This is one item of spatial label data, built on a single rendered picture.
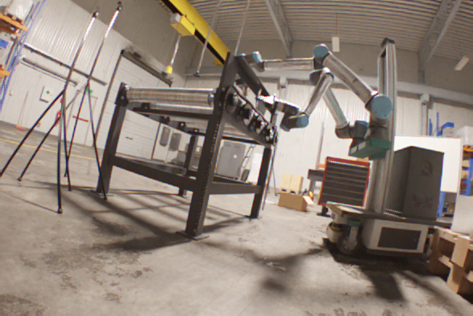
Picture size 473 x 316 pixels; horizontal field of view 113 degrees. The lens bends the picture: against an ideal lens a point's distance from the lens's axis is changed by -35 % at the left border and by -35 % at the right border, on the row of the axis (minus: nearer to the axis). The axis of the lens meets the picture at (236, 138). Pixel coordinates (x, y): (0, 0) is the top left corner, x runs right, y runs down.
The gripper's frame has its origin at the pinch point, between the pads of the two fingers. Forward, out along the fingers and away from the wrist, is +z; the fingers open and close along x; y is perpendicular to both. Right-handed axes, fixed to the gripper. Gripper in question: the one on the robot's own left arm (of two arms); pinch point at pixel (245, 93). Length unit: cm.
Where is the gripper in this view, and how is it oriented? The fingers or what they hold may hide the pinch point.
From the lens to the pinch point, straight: 202.7
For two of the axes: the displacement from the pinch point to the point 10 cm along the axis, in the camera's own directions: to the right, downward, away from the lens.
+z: 1.4, 9.9, 0.1
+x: 9.0, -1.2, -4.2
